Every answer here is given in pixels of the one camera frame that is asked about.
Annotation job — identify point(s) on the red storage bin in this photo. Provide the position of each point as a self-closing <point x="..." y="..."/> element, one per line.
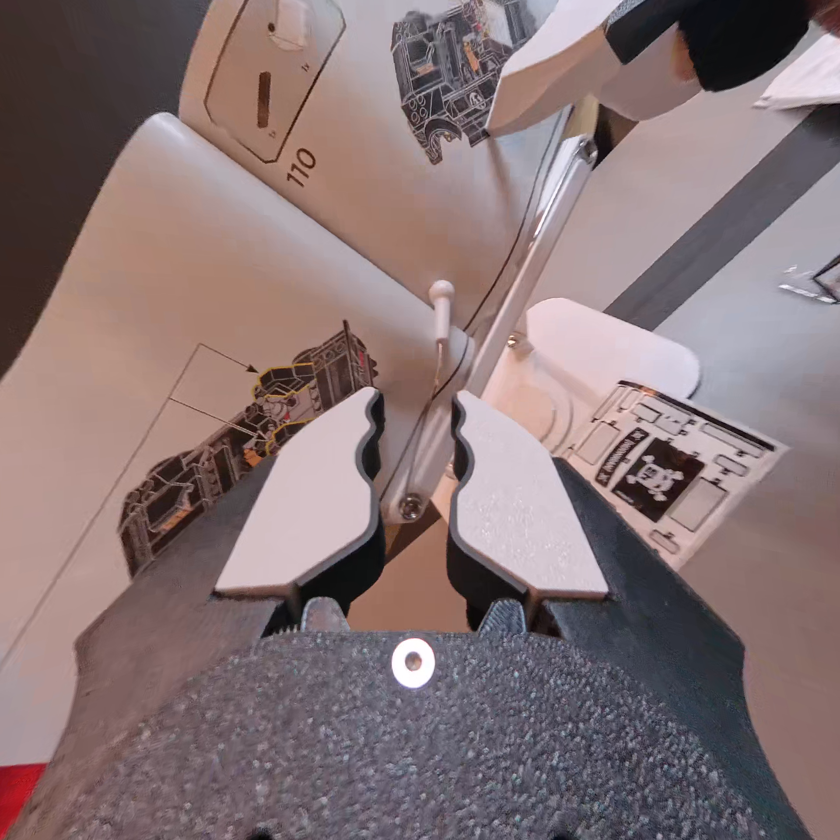
<point x="20" y="801"/>

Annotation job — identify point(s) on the white paper bags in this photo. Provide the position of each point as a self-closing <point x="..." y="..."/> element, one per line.
<point x="807" y="79"/>

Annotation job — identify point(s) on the sticker sheet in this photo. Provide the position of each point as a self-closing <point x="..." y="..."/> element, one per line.
<point x="683" y="473"/>

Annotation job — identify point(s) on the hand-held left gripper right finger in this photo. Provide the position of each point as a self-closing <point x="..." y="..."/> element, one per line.
<point x="525" y="512"/>

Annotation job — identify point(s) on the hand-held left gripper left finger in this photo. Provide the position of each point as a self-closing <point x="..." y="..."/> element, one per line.
<point x="309" y="512"/>

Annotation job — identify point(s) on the large black panel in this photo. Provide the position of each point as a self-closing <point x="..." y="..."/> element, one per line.
<point x="79" y="131"/>

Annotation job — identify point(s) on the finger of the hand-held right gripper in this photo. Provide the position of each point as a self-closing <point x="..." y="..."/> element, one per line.
<point x="551" y="66"/>

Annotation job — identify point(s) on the lego instruction booklet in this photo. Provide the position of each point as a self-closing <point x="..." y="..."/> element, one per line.
<point x="197" y="263"/>

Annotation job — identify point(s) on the white booklet stand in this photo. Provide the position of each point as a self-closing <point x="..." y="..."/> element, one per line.
<point x="591" y="348"/>

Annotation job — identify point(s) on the clear lego windshield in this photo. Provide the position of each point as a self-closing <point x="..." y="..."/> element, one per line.
<point x="820" y="278"/>

